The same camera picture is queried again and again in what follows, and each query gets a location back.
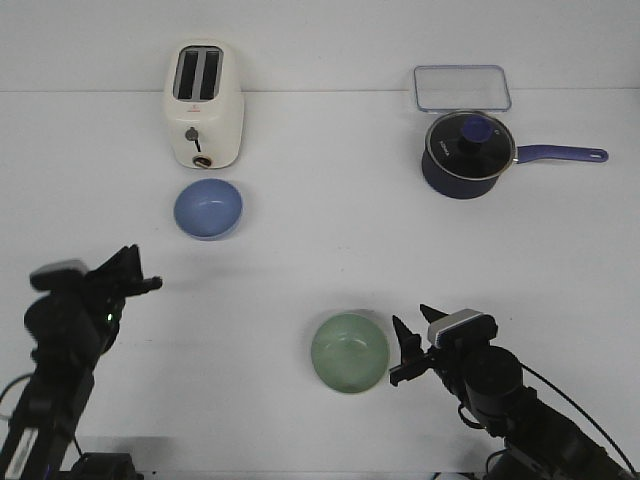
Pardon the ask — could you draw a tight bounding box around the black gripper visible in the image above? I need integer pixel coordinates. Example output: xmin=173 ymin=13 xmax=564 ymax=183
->
xmin=83 ymin=244 xmax=163 ymax=315
xmin=389 ymin=304 xmax=465 ymax=395

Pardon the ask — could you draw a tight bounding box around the green bowl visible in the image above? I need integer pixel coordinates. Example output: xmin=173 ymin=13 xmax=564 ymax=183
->
xmin=310 ymin=310 xmax=390 ymax=394

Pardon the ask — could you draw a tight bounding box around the blue bowl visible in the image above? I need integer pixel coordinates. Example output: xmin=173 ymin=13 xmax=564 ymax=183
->
xmin=173 ymin=178 xmax=244 ymax=241

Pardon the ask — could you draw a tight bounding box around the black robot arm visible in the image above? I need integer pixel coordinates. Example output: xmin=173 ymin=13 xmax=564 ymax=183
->
xmin=389 ymin=305 xmax=639 ymax=479
xmin=1 ymin=245 xmax=163 ymax=479

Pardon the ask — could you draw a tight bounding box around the dark blue saucepan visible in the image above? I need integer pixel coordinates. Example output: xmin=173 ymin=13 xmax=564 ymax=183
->
xmin=420 ymin=143 xmax=609 ymax=200

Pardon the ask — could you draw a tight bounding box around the white two-slot toaster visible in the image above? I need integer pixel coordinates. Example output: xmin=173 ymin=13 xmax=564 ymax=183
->
xmin=163 ymin=39 xmax=245 ymax=169

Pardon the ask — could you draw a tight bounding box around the glass pot lid blue knob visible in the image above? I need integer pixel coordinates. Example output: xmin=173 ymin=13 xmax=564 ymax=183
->
xmin=425 ymin=110 xmax=516 ymax=181

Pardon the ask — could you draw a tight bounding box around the clear rectangular container lid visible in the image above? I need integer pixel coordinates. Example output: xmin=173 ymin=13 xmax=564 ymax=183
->
xmin=413 ymin=65 xmax=512 ymax=113

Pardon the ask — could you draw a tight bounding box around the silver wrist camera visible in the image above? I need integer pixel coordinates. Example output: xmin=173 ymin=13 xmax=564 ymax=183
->
xmin=431 ymin=309 xmax=498 ymax=349
xmin=29 ymin=259 xmax=88 ymax=291

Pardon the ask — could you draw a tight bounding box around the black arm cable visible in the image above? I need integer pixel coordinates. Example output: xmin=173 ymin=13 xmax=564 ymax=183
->
xmin=519 ymin=362 xmax=637 ymax=476
xmin=0 ymin=374 xmax=86 ymax=459

